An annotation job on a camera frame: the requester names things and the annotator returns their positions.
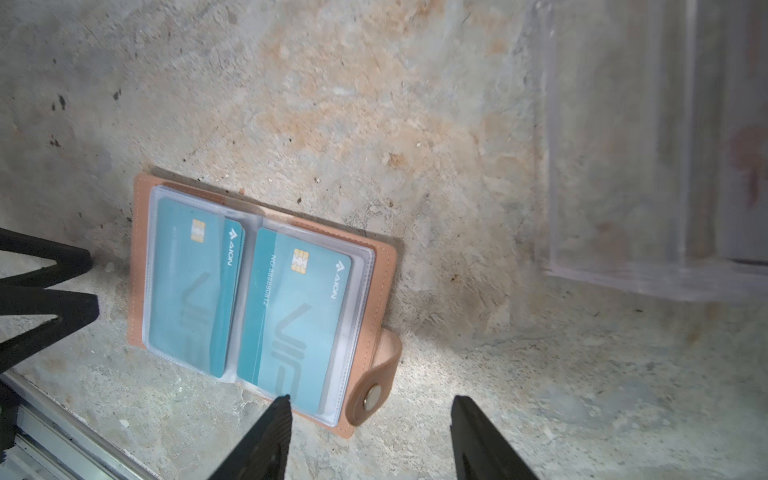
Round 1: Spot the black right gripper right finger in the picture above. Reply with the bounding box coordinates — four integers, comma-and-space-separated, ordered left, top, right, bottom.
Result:
450, 395, 539, 480

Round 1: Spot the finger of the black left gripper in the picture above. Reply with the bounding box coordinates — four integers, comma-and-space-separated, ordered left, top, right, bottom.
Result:
1, 229, 93, 288
1, 286, 100, 373

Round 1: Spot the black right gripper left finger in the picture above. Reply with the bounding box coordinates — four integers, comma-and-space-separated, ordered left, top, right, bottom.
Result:
209, 395, 293, 480

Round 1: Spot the teal card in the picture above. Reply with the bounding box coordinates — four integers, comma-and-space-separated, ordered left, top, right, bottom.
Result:
146, 197, 245, 378
237, 227, 352, 415

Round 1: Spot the pink leather card holder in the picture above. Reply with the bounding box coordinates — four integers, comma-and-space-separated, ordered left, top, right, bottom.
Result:
127, 174, 402, 438

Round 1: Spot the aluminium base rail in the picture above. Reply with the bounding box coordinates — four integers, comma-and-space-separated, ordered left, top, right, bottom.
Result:
1, 372, 156, 479

